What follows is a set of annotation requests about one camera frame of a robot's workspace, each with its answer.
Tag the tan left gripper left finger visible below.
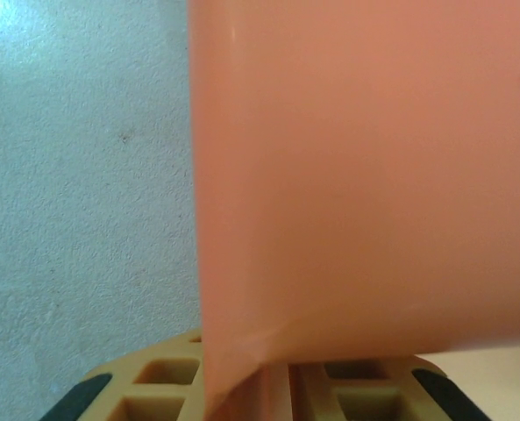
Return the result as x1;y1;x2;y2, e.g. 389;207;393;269
44;329;208;421

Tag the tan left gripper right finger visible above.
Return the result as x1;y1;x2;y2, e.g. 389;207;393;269
294;353;500;421

